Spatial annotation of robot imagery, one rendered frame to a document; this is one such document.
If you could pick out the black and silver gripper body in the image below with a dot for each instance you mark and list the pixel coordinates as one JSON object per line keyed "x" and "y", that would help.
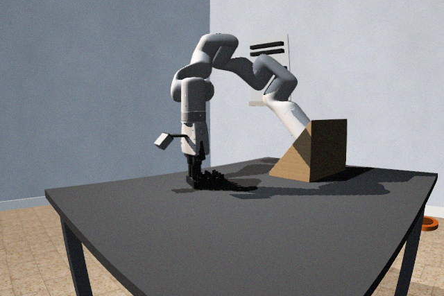
{"x": 196, "y": 131}

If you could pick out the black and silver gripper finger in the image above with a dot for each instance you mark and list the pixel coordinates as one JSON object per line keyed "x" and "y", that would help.
{"x": 197, "y": 162}
{"x": 189, "y": 161}

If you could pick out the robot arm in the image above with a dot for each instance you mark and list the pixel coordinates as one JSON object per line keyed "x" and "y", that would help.
{"x": 215, "y": 50}

